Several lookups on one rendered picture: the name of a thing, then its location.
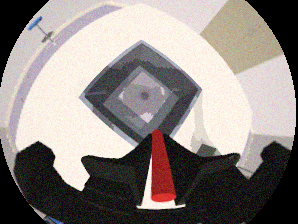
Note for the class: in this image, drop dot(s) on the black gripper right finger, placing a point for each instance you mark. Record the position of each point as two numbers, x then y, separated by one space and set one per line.
187 167

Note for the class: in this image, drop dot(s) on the red peg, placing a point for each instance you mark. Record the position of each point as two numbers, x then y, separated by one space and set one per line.
162 180

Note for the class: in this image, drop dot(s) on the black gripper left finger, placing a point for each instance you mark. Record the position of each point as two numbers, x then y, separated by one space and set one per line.
131 169

